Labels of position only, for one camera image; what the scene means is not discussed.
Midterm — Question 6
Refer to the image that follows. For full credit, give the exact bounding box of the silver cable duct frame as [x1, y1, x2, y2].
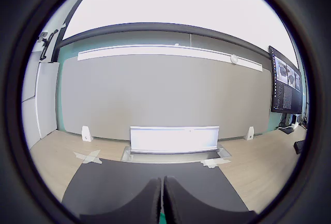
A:
[120, 144, 232, 162]

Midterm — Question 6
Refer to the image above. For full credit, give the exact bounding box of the crossed white tape piece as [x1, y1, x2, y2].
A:
[73, 149, 102, 165]

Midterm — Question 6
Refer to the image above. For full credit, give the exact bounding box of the grey desk partition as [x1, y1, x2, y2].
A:
[62, 53, 271, 140]

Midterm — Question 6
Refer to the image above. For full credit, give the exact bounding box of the black computer monitor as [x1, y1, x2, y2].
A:
[268, 45, 303, 115]

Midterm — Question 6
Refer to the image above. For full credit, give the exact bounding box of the long white rail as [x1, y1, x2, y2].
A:
[77, 44, 264, 71]

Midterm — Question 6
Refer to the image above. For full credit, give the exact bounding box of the dark grey mat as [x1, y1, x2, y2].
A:
[61, 158, 250, 216]

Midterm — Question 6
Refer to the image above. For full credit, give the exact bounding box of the black keyboard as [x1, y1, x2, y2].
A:
[293, 140, 307, 155]

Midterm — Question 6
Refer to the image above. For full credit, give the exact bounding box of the small white partition bracket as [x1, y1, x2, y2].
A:
[245, 126, 255, 141]
[81, 125, 93, 142]

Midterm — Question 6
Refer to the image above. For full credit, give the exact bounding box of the black monitor stand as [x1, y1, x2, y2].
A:
[278, 113, 298, 134]

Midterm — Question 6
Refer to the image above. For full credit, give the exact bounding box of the silver cable duct lid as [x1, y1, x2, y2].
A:
[129, 125, 220, 154]

